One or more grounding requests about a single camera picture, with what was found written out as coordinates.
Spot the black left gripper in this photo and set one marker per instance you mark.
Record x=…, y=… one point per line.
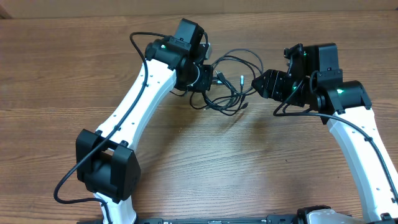
x=204, y=84

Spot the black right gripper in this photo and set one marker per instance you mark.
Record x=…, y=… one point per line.
x=272, y=79

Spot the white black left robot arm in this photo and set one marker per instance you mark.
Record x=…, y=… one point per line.
x=106, y=159

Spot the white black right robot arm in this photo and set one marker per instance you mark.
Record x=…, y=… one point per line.
x=347, y=111

